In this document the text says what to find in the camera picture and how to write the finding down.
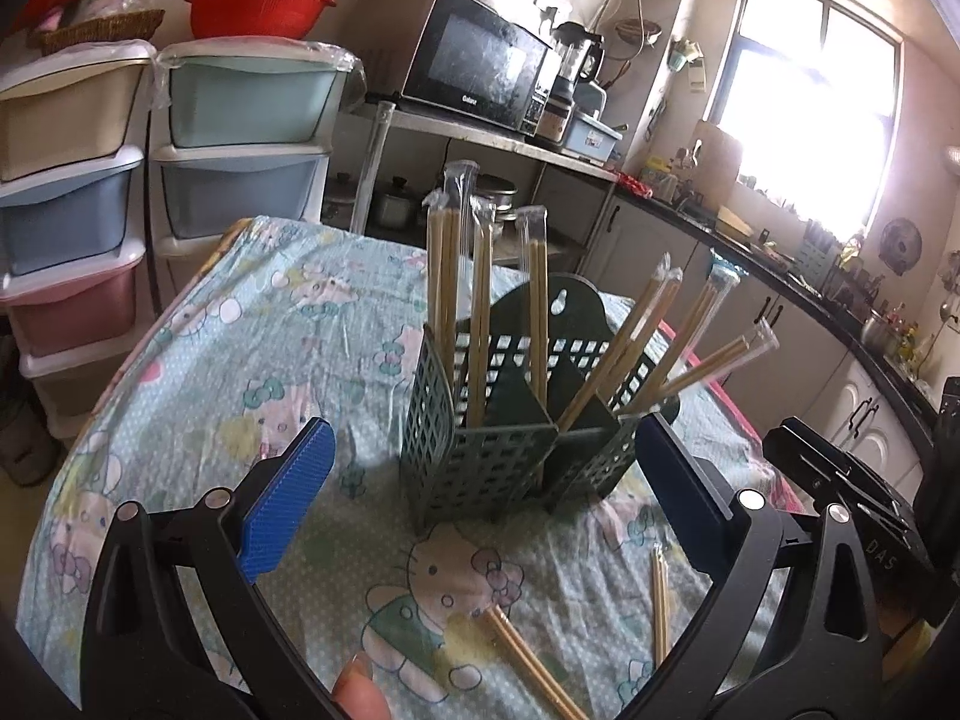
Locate white kitchen cabinets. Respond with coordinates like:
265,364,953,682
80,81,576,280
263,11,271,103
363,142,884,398
584,188,932,489

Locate kitchen window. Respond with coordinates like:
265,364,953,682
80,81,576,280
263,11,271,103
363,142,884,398
709,0,901,239

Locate left hand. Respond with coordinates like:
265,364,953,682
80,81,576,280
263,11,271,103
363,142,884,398
332,653,392,720

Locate wrapped chopsticks on table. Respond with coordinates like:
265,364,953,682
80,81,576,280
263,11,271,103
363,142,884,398
482,605,587,720

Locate Hello Kitty tablecloth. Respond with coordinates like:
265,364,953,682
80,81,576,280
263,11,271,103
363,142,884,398
13,214,809,720

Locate green plastic utensil basket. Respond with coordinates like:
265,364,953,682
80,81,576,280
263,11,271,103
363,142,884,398
398,275,654,532

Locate stacked metal pots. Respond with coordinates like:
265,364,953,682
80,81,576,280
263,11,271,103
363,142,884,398
371,174,517,231

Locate right plastic drawer tower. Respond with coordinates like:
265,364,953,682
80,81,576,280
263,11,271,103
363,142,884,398
148,37,364,304

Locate plastic drawer tower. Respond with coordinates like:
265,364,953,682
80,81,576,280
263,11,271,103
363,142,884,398
148,37,364,304
2,39,156,442

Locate left plastic drawer tower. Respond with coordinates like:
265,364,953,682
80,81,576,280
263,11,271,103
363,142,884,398
2,39,156,442

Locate blue plastic tray box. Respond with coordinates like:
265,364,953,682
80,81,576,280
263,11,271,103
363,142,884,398
562,110,623,166

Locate metal shelf rack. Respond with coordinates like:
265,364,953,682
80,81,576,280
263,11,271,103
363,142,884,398
348,99,620,257

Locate black blender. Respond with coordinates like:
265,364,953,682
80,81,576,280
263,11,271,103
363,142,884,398
535,21,605,149

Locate red plastic bowl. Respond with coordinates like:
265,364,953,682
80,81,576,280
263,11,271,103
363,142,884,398
185,0,337,39

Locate black microwave oven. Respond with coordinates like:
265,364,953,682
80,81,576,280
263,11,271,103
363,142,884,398
342,0,555,137

